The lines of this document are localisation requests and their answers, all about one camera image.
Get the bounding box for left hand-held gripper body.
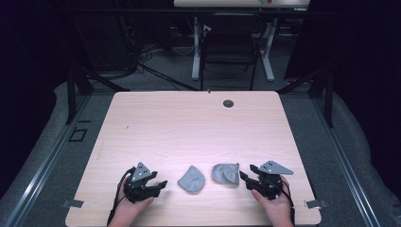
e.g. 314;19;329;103
123;162;159;204

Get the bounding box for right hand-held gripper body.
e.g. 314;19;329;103
252;160;294;201

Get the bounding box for grey sock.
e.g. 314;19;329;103
211;162;240;187
177;165;206;194

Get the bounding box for person's left hand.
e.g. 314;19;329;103
110;177;155;221

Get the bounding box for person's right hand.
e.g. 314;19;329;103
251;176;293;221

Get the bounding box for black metal stand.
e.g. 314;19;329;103
65;62;131;126
277;67;335;129

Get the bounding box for grey padding cloth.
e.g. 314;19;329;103
330;91;401;227

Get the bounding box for black chair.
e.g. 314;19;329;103
199;12;268;92

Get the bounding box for white desk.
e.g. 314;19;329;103
173;0;311;83

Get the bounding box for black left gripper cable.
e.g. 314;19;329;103
106;167;136;226

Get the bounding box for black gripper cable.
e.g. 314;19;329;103
106;167;136;226
278;181;297;227

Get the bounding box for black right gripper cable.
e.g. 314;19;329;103
278;181;297;227

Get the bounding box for grey table bracket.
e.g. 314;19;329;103
61;199;85;209
304;199;329;210

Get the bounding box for aluminium floor rail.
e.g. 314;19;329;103
310;94;383;227
3;94;93;227

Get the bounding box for black floor cables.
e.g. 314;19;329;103
136;61;201;92

